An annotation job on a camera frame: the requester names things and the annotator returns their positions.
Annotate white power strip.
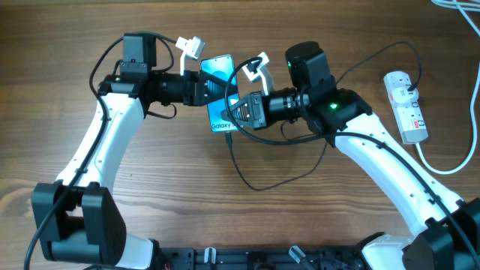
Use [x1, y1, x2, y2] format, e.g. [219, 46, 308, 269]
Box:
[383, 71, 428, 144]

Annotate blue Galaxy smartphone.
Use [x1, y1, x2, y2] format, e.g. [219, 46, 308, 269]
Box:
[200, 55, 237, 133]

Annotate white power strip cord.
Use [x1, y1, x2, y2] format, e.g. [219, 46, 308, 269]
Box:
[414, 59, 480, 176]

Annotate white USB charger plug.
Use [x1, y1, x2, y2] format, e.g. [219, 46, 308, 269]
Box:
[391, 86, 419, 107]

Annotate black charging cable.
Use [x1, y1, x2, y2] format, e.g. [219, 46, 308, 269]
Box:
[224, 40, 423, 192]

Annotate white cables top right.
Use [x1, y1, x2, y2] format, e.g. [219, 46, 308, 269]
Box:
[430, 0, 480, 37]

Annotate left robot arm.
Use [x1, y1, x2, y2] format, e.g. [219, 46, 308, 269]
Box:
[31, 31, 232, 269]

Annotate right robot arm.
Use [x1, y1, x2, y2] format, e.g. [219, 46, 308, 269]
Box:
[222, 41, 479, 269]

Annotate black mounting rail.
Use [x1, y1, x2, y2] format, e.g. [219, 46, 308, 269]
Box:
[151, 246, 370, 270]

